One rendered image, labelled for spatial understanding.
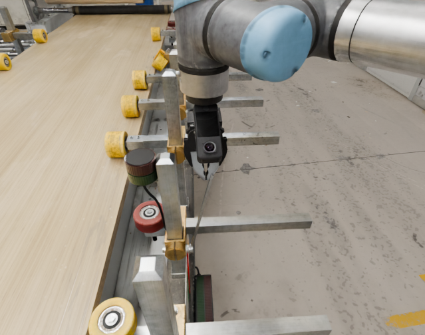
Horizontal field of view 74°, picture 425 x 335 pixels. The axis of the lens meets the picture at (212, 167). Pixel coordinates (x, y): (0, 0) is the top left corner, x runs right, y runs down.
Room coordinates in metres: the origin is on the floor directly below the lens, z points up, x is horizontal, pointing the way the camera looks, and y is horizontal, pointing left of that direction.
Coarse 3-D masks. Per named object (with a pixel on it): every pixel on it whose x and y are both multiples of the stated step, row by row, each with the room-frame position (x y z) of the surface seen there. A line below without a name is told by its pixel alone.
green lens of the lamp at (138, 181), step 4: (152, 172) 0.42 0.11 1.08; (156, 172) 0.42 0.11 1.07; (128, 176) 0.41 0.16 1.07; (132, 176) 0.41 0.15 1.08; (136, 176) 0.40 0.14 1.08; (144, 176) 0.40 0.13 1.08; (148, 176) 0.41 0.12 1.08; (152, 176) 0.41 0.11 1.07; (156, 176) 0.42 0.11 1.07; (132, 180) 0.41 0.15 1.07; (136, 180) 0.40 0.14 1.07; (140, 180) 0.40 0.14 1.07; (144, 180) 0.40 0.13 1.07; (148, 180) 0.41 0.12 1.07; (152, 180) 0.41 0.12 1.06; (136, 184) 0.40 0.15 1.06; (140, 184) 0.40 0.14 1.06; (144, 184) 0.40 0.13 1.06; (148, 184) 0.41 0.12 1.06
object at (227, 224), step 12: (228, 216) 0.50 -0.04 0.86; (240, 216) 0.50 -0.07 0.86; (252, 216) 0.50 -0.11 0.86; (264, 216) 0.50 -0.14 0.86; (276, 216) 0.50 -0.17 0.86; (288, 216) 0.50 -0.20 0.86; (300, 216) 0.50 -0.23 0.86; (192, 228) 0.46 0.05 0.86; (204, 228) 0.46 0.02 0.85; (216, 228) 0.47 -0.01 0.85; (228, 228) 0.47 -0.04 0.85; (240, 228) 0.47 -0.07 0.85; (252, 228) 0.47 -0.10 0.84; (264, 228) 0.47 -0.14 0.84; (276, 228) 0.48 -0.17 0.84; (288, 228) 0.48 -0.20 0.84; (300, 228) 0.48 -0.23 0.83
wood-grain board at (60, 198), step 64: (64, 64) 1.51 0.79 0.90; (128, 64) 1.51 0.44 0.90; (0, 128) 0.87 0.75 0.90; (64, 128) 0.87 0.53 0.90; (128, 128) 0.87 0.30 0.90; (0, 192) 0.55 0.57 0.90; (64, 192) 0.55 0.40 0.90; (0, 256) 0.35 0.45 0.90; (64, 256) 0.35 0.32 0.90; (0, 320) 0.22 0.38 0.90; (64, 320) 0.22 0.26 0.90
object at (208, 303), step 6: (204, 276) 0.42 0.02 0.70; (204, 282) 0.40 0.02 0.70; (210, 282) 0.40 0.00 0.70; (204, 288) 0.38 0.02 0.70; (210, 288) 0.38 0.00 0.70; (210, 294) 0.37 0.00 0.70; (210, 300) 0.35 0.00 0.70; (210, 306) 0.33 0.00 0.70; (210, 312) 0.32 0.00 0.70; (210, 318) 0.31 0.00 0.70
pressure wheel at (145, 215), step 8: (136, 208) 0.48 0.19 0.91; (144, 208) 0.49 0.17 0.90; (152, 208) 0.49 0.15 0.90; (136, 216) 0.46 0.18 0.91; (144, 216) 0.46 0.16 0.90; (152, 216) 0.46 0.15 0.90; (160, 216) 0.46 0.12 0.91; (136, 224) 0.44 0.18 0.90; (144, 224) 0.43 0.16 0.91; (152, 224) 0.43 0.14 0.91; (160, 224) 0.44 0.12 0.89; (144, 232) 0.43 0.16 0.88; (152, 232) 0.43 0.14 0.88
